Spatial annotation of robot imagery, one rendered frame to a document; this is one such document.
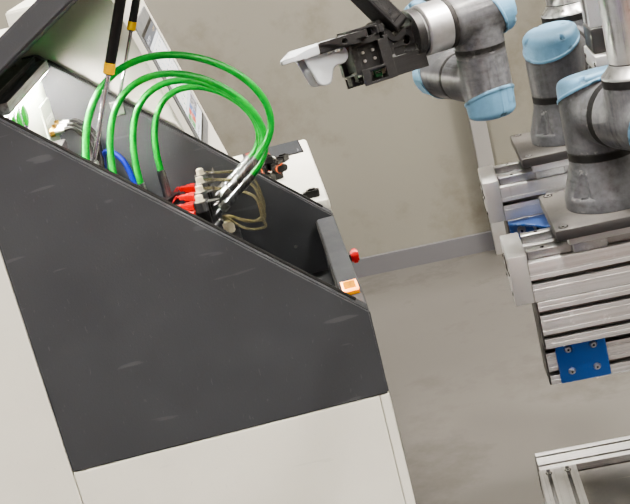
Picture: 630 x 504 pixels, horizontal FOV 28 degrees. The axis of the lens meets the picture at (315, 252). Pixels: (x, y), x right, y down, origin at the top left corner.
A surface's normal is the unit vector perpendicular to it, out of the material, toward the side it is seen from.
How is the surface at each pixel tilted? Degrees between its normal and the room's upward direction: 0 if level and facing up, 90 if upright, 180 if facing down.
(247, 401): 90
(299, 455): 90
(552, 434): 0
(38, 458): 90
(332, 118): 90
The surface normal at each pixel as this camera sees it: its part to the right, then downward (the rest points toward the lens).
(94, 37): 0.08, 0.28
